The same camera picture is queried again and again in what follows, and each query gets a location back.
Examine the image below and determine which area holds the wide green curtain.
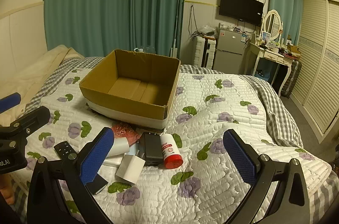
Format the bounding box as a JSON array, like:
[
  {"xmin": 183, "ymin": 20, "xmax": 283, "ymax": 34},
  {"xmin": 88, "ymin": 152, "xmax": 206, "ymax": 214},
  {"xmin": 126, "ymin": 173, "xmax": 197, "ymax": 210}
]
[{"xmin": 43, "ymin": 0, "xmax": 188, "ymax": 58}]

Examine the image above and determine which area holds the person's left hand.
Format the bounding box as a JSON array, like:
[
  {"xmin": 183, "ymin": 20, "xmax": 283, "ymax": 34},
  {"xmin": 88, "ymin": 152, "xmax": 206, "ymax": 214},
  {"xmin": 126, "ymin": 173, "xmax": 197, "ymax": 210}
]
[{"xmin": 0, "ymin": 176, "xmax": 15, "ymax": 206}]

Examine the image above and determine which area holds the red patterned packet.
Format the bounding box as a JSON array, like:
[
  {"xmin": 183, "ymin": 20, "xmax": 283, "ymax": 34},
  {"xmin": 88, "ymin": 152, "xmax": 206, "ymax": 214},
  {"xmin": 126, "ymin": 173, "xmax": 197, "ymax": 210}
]
[{"xmin": 112, "ymin": 123, "xmax": 143, "ymax": 146}]

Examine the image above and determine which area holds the cream blanket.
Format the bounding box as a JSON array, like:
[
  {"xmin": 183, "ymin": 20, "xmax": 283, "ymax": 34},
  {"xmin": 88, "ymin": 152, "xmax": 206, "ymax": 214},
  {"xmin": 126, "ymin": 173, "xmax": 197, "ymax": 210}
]
[{"xmin": 0, "ymin": 44, "xmax": 85, "ymax": 124}]

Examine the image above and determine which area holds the black wall cable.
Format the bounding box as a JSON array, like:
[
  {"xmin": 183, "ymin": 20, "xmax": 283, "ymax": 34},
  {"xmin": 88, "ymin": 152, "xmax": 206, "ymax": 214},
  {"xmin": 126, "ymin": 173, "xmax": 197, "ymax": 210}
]
[{"xmin": 188, "ymin": 5, "xmax": 198, "ymax": 40}]

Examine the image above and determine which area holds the clear plastic bag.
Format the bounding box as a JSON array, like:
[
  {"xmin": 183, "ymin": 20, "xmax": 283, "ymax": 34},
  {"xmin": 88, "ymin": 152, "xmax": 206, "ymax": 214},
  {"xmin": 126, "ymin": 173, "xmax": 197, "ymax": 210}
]
[{"xmin": 197, "ymin": 25, "xmax": 216, "ymax": 37}]

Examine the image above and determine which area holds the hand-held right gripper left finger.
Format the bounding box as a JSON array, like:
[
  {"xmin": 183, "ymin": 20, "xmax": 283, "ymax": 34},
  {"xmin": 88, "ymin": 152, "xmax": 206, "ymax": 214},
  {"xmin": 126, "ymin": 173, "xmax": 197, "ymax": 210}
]
[{"xmin": 26, "ymin": 127, "xmax": 117, "ymax": 224}]

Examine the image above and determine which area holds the white bottle with red cap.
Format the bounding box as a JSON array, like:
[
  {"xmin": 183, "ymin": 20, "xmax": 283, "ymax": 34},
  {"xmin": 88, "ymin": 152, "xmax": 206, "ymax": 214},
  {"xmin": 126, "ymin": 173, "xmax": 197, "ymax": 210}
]
[{"xmin": 160, "ymin": 133, "xmax": 184, "ymax": 169}]

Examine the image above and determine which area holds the blue plastic basket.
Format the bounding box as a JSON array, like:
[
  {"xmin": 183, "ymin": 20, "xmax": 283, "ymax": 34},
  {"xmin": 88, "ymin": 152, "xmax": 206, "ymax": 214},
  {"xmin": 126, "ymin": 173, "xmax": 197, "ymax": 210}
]
[{"xmin": 254, "ymin": 69, "xmax": 271, "ymax": 81}]

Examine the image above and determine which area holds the white plastic bottle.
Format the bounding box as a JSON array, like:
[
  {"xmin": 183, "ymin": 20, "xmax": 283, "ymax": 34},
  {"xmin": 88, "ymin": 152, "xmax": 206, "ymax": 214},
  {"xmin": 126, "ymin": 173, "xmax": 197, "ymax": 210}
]
[{"xmin": 110, "ymin": 138, "xmax": 131, "ymax": 157}]

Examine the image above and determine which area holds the black wall television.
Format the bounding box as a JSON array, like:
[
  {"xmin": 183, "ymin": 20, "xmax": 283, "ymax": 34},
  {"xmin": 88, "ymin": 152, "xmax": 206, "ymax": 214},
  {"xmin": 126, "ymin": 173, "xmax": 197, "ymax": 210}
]
[{"xmin": 219, "ymin": 0, "xmax": 264, "ymax": 27}]

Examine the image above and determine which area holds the white dressing table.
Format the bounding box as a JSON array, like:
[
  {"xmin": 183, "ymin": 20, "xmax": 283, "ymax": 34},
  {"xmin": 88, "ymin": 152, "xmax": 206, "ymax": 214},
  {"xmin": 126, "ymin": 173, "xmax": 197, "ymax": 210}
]
[{"xmin": 244, "ymin": 41, "xmax": 294, "ymax": 96}]

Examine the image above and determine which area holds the white floral quilt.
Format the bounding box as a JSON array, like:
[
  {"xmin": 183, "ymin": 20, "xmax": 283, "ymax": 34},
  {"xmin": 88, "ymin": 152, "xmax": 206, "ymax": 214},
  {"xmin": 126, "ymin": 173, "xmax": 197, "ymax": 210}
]
[{"xmin": 26, "ymin": 68, "xmax": 339, "ymax": 224}]

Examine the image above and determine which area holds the black device with white edge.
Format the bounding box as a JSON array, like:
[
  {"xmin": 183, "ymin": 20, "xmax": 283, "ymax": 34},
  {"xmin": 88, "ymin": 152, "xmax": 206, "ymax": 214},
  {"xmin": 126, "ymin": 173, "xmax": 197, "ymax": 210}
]
[{"xmin": 87, "ymin": 172, "xmax": 109, "ymax": 196}]

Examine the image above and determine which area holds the oval white vanity mirror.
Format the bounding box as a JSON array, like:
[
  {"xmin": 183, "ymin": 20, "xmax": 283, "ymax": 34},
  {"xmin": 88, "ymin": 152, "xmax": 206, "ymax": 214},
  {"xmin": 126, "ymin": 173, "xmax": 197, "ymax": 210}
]
[{"xmin": 262, "ymin": 9, "xmax": 282, "ymax": 40}]

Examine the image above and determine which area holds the white padded headboard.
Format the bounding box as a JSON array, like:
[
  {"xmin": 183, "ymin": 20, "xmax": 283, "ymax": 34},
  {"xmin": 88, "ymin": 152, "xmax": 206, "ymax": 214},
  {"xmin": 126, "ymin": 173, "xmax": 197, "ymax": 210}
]
[{"xmin": 0, "ymin": 1, "xmax": 49, "ymax": 73}]

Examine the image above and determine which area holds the white box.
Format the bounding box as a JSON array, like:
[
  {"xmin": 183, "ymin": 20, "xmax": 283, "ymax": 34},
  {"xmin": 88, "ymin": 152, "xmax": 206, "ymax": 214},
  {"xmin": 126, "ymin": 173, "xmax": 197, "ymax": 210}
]
[{"xmin": 103, "ymin": 157, "xmax": 128, "ymax": 169}]

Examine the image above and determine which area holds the white mop pole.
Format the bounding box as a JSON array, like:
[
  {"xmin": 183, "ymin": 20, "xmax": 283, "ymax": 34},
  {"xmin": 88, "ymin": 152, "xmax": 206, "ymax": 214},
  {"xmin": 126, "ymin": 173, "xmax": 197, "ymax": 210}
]
[{"xmin": 169, "ymin": 0, "xmax": 182, "ymax": 57}]

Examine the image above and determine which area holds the dark checkered suitcase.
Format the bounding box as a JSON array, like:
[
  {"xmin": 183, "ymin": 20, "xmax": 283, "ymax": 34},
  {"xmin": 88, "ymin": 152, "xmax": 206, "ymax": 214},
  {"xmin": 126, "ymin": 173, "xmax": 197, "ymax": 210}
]
[{"xmin": 281, "ymin": 60, "xmax": 302, "ymax": 99}]

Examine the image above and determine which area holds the white charger block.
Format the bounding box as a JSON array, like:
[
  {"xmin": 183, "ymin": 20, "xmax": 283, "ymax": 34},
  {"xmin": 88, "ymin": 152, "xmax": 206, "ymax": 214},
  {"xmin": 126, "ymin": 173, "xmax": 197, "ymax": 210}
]
[{"xmin": 115, "ymin": 155, "xmax": 145, "ymax": 184}]

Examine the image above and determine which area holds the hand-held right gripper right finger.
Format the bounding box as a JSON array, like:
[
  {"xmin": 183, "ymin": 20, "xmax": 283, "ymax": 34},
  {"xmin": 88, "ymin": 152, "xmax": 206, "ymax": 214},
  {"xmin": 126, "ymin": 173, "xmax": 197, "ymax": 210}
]
[{"xmin": 223, "ymin": 129, "xmax": 310, "ymax": 224}]

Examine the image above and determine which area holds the silver small fridge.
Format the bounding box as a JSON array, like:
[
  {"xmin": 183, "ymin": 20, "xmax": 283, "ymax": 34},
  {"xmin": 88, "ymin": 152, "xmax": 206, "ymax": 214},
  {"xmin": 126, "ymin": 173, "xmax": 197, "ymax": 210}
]
[{"xmin": 213, "ymin": 27, "xmax": 247, "ymax": 75}]

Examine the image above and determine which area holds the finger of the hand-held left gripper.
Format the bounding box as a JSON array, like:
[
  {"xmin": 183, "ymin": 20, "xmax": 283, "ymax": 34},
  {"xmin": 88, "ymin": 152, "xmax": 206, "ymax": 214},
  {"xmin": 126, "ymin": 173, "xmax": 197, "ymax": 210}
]
[
  {"xmin": 0, "ymin": 93, "xmax": 22, "ymax": 113},
  {"xmin": 10, "ymin": 106, "xmax": 51, "ymax": 140}
]

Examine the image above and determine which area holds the black power bank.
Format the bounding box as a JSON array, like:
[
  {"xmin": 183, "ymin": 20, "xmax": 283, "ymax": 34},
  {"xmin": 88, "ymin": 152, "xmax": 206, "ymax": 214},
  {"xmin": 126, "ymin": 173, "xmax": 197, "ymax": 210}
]
[{"xmin": 144, "ymin": 132, "xmax": 163, "ymax": 167}]

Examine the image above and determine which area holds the light blue packet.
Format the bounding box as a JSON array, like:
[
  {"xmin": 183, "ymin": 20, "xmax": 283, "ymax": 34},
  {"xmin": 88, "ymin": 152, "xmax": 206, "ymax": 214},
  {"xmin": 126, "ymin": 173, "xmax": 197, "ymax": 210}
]
[{"xmin": 126, "ymin": 147, "xmax": 141, "ymax": 160}]

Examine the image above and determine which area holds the white louvered wardrobe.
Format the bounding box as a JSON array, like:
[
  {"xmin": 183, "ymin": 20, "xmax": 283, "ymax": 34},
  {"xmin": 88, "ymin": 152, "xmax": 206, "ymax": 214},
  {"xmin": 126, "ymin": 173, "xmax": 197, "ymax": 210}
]
[{"xmin": 289, "ymin": 0, "xmax": 339, "ymax": 145}]

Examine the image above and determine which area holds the brown cardboard box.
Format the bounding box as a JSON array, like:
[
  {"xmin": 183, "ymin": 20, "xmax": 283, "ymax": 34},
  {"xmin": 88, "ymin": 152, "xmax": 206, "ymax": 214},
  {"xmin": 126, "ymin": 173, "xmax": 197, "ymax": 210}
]
[{"xmin": 79, "ymin": 49, "xmax": 181, "ymax": 132}]

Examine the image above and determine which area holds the white ribbed suitcase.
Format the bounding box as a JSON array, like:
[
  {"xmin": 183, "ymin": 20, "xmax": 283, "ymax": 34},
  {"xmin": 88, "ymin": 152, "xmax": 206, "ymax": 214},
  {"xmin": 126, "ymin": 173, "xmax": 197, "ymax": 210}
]
[{"xmin": 193, "ymin": 36, "xmax": 218, "ymax": 68}]

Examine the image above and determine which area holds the narrow green curtain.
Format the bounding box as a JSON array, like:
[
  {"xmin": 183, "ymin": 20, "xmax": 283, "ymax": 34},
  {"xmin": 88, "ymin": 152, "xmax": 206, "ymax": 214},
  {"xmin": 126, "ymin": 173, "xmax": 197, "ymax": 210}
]
[{"xmin": 268, "ymin": 0, "xmax": 304, "ymax": 46}]

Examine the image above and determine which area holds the clear water jug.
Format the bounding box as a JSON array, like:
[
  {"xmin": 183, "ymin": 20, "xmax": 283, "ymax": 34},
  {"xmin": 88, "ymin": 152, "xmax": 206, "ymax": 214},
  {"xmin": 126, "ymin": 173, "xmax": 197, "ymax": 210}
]
[{"xmin": 134, "ymin": 45, "xmax": 157, "ymax": 55}]

